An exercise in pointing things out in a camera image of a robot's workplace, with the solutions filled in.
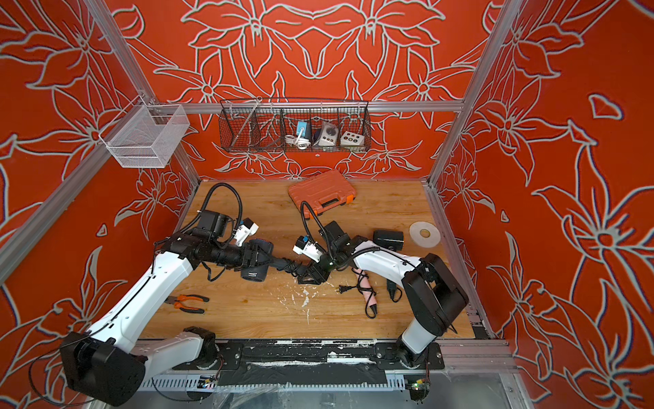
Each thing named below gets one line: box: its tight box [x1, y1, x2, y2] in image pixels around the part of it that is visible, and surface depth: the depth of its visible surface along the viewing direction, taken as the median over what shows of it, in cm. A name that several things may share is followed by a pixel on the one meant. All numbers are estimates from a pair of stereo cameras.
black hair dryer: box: [240, 238, 302, 283], surface depth 71 cm
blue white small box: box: [296, 120, 308, 138], surface depth 85 cm
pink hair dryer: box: [354, 267, 378, 316], surface depth 84 cm
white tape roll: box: [408, 221, 442, 248], surface depth 102 cm
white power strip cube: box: [339, 130, 365, 146], surface depth 96 cm
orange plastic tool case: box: [288, 169, 357, 219], surface depth 112 cm
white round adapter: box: [318, 122, 339, 146], surface depth 93 cm
